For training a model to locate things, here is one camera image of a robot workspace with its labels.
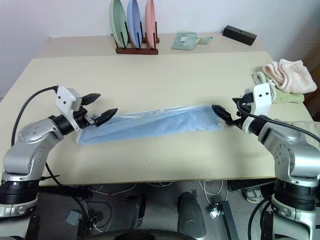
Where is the small grey box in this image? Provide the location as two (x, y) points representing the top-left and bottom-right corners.
(65, 210), (81, 226)

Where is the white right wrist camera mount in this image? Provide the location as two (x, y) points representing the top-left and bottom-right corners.
(241, 83), (274, 134)

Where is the pink plate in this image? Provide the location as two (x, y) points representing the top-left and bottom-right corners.
(144, 0), (158, 49)

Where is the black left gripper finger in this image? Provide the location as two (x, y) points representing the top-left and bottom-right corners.
(81, 93), (102, 107)
(95, 107), (119, 128)

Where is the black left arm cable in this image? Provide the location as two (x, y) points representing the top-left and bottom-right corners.
(10, 85), (60, 149)

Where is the blue plate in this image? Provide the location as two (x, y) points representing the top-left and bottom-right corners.
(126, 0), (142, 48)

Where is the small green cloth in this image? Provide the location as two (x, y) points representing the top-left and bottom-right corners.
(197, 35), (214, 46)

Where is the white floor cable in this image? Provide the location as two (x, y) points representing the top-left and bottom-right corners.
(198, 179), (229, 204)

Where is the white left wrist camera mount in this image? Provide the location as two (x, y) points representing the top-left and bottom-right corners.
(55, 85), (84, 131)

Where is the pink towel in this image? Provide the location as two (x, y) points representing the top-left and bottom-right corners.
(263, 58), (318, 95)

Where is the black metal table leg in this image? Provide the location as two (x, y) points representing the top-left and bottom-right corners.
(215, 200), (238, 240)

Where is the brown wooden plate rack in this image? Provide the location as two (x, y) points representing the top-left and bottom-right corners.
(115, 21), (160, 56)

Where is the light green towel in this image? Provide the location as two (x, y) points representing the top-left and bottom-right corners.
(253, 71), (305, 104)

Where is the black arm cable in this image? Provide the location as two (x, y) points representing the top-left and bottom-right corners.
(10, 85), (60, 149)
(236, 98), (320, 145)

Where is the light blue towel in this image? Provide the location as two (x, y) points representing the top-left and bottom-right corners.
(75, 104), (224, 146)

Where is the black rectangular box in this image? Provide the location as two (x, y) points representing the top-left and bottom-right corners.
(222, 24), (258, 47)

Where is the green plate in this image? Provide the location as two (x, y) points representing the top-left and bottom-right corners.
(108, 0), (129, 48)

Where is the folded green cloth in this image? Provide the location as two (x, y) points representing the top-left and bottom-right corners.
(171, 31), (200, 51)

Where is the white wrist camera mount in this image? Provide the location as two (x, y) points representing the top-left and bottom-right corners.
(55, 85), (84, 131)
(241, 83), (274, 134)

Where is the dark rounded shape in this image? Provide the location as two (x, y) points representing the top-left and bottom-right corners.
(176, 190), (207, 239)

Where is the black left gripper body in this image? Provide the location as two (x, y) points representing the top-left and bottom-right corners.
(74, 106), (98, 130)

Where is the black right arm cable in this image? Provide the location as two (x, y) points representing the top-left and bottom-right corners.
(236, 98), (320, 145)

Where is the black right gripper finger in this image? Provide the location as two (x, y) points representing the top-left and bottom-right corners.
(232, 93), (254, 109)
(211, 104), (242, 127)

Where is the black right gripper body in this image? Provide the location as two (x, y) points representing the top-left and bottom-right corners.
(234, 104), (253, 129)

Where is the grey white shoe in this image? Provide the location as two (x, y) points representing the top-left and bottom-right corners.
(241, 186), (264, 204)

